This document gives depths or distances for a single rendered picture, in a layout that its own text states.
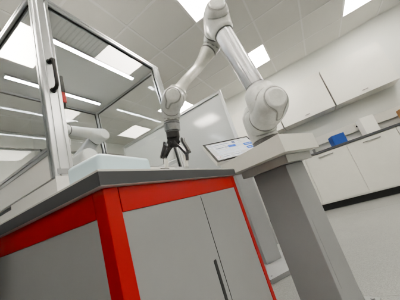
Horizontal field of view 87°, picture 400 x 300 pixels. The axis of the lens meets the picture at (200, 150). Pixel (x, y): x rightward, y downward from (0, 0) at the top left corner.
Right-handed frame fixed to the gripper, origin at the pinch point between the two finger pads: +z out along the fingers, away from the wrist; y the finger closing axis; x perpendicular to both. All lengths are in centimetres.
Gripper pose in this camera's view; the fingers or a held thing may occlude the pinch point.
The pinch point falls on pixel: (176, 166)
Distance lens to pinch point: 119.0
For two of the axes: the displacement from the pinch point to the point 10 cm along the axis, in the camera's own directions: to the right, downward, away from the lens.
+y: -8.6, 1.8, 4.7
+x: -4.9, -0.7, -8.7
